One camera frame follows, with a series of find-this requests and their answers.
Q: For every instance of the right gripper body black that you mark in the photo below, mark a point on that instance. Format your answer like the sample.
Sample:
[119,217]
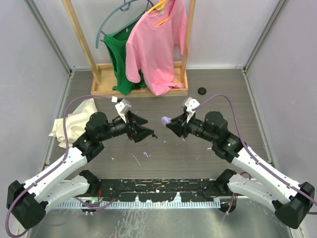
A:
[187,130]

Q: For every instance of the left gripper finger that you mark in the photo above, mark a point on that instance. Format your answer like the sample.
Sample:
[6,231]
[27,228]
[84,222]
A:
[133,118]
[140,133]

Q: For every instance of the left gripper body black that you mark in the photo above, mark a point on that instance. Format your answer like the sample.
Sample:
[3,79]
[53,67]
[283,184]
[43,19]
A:
[131,124]

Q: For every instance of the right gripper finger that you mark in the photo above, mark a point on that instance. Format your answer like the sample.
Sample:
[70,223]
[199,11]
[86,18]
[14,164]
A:
[179,119]
[176,128]

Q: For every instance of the purple earbud case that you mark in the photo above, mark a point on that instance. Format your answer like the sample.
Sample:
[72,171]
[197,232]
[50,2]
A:
[165,120]

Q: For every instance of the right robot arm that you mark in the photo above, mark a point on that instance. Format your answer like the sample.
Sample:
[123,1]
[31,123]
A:
[290,200]

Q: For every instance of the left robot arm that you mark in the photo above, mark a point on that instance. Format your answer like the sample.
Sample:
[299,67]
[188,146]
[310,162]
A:
[30,201]

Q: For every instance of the black earbud case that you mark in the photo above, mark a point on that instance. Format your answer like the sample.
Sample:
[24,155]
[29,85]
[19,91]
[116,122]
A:
[202,90]

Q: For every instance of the cream cloth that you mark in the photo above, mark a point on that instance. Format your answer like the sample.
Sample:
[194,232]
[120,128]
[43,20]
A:
[75,123]

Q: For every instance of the pink t-shirt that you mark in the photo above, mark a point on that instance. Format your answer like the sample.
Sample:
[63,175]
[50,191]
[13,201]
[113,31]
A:
[152,51]

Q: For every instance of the green t-shirt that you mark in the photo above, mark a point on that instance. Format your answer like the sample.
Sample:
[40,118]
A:
[116,46]

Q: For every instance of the grey clothes hanger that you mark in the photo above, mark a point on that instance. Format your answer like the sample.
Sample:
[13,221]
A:
[121,17]

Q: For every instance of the yellow clothes hanger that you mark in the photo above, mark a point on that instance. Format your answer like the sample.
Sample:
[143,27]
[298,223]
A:
[161,15]

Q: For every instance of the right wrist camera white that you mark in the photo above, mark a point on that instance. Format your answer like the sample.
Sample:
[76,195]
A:
[189,106]

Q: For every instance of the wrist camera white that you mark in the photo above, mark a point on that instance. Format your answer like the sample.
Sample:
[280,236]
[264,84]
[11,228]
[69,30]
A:
[122,106]
[189,106]

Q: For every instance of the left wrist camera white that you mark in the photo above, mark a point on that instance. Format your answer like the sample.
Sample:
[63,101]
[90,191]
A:
[122,106]

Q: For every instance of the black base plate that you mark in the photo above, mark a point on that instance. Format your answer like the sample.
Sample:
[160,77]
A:
[159,190]

